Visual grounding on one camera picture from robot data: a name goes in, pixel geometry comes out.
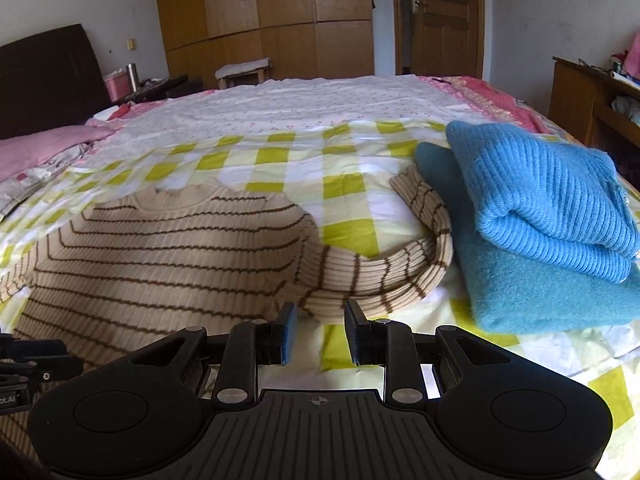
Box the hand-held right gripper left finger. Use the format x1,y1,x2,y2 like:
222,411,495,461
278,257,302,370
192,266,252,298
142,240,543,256
130,302,300,409

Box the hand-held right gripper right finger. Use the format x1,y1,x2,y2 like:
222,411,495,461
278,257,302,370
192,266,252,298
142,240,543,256
344,299,512,408

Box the beige brown-striped knit sweater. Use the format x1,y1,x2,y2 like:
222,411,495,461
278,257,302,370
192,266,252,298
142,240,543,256
0,162,454,377

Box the yellow white checked bed sheet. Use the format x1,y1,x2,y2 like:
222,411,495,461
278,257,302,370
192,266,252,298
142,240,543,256
0,119,640,467

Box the teal folded fleece sweater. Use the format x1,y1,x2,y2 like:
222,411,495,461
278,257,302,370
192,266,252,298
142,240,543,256
414,141,640,334

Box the grey printed pillow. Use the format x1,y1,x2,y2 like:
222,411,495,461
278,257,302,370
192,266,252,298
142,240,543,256
0,142,97,219

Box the pink pillow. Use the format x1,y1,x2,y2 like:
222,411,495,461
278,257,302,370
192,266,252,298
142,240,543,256
0,123,117,184

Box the white floral bed sheet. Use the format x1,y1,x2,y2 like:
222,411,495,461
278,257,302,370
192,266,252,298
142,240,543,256
84,74,462,162

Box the light blue ribbed knit sweater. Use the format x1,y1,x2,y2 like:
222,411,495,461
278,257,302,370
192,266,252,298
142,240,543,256
445,120,640,285

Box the wooden stool with white cushion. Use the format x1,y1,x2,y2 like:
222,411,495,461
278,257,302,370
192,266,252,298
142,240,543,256
214,57,274,90

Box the dark nightstand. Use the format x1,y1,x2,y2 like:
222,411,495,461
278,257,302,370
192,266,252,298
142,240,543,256
115,74,204,106

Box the pink storage box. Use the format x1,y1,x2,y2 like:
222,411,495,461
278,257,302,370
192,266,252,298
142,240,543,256
102,70,132,104

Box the wooden door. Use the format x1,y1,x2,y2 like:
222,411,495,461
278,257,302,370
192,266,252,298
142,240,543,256
390,0,486,80

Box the wooden desk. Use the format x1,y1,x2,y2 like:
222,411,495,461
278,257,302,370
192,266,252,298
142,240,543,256
547,55,640,162

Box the wooden wardrobe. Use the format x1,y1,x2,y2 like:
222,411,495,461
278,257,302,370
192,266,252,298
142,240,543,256
152,0,376,92

